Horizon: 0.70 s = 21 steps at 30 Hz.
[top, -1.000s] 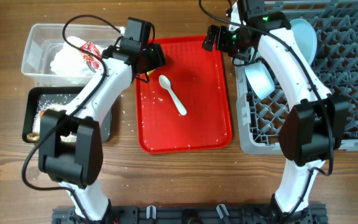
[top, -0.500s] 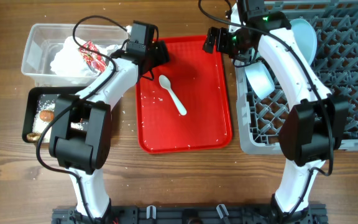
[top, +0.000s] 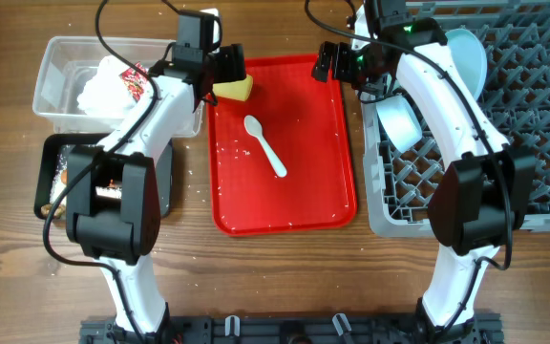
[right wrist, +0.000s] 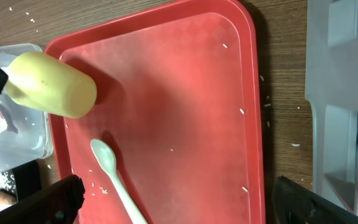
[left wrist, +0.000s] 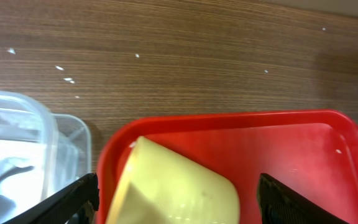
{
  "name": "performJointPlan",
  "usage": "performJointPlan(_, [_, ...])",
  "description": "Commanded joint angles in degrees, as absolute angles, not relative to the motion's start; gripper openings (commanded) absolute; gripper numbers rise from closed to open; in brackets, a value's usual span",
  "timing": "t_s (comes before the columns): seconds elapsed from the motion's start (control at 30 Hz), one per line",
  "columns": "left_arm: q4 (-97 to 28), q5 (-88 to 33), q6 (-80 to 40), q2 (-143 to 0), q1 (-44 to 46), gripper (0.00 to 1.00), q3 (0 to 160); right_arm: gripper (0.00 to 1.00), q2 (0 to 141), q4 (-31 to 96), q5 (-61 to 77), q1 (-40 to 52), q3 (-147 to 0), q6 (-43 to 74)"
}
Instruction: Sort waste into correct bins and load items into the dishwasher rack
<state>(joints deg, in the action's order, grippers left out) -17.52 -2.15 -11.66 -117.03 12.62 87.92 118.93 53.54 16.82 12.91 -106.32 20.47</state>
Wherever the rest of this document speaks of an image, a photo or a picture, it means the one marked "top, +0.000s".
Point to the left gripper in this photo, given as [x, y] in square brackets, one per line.
[234, 63]

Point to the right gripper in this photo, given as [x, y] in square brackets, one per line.
[341, 53]

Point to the yellow plastic cup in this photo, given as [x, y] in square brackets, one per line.
[237, 90]

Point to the light blue bowl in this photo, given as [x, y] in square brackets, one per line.
[400, 122]

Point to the red snack wrapper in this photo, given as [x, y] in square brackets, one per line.
[134, 80]

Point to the light blue plate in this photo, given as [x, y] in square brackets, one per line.
[470, 59]

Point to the white napkin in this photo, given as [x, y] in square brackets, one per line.
[105, 94]

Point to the white rice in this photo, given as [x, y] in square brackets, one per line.
[57, 186]

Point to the brown food lump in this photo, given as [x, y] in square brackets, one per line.
[46, 209]

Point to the orange carrot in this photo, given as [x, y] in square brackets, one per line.
[64, 176]

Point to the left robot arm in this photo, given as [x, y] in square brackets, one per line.
[112, 196]

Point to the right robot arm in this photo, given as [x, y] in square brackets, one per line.
[483, 195]

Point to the grey dishwasher rack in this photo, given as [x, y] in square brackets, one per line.
[516, 99]

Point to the white plastic spoon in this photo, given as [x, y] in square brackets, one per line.
[254, 129]

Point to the red serving tray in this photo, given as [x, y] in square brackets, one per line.
[304, 122]

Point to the clear plastic bin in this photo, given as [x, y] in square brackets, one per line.
[69, 62]

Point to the black plastic tray bin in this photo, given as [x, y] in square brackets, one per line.
[56, 150]

